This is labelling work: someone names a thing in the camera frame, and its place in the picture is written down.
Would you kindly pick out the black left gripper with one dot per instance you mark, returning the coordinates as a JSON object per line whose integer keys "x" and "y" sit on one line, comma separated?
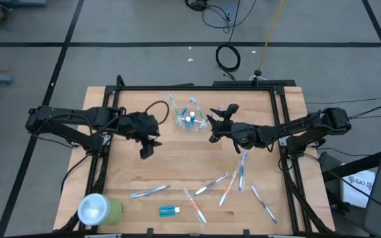
{"x": 137, "y": 125}

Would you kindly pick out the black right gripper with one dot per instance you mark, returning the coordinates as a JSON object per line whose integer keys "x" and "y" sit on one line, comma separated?
{"x": 243, "y": 135}

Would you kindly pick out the clear plastic toothbrush holder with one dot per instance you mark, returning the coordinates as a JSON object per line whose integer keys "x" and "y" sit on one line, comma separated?
{"x": 202, "y": 128}

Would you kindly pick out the green toothbrush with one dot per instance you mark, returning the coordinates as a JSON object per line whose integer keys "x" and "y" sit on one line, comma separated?
{"x": 199, "y": 109}
{"x": 174, "y": 105}

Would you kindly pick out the blue toothpaste tube white cap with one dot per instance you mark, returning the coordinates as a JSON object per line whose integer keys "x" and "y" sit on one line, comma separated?
{"x": 188, "y": 121}
{"x": 192, "y": 117}
{"x": 168, "y": 211}

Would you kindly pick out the blue toothbrush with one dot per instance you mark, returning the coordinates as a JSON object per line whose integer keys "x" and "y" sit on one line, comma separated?
{"x": 187, "y": 107}
{"x": 149, "y": 191}
{"x": 242, "y": 172}

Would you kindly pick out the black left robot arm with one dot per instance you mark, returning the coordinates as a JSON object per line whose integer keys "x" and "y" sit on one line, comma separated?
{"x": 78, "y": 114}

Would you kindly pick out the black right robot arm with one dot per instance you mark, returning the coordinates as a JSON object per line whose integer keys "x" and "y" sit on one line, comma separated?
{"x": 303, "y": 126}

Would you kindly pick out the orange wrapped toothbrush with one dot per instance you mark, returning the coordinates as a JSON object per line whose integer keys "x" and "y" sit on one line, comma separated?
{"x": 194, "y": 205}
{"x": 227, "y": 190}

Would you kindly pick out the grey control box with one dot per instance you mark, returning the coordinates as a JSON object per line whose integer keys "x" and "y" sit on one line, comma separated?
{"x": 74, "y": 144}

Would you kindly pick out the green cup white lid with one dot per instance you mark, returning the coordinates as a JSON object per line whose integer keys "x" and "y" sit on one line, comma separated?
{"x": 93, "y": 210}

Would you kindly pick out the black diagonal floor beam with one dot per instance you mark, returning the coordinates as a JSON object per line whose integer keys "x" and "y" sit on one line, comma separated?
{"x": 359, "y": 164}

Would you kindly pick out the white printed paper box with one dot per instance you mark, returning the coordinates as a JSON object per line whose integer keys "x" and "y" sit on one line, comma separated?
{"x": 351, "y": 195}

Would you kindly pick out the grey metal base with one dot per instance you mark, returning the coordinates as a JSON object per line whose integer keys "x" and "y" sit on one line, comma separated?
{"x": 22, "y": 2}

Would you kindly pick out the black aluminium table frame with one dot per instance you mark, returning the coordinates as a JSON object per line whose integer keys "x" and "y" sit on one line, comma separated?
{"x": 194, "y": 88}

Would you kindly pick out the black frame clamp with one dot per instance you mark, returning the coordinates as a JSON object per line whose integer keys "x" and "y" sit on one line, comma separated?
{"x": 149, "y": 232}
{"x": 246, "y": 233}

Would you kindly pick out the grey table edge bracket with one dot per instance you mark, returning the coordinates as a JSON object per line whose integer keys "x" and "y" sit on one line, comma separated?
{"x": 102, "y": 236}
{"x": 286, "y": 236}

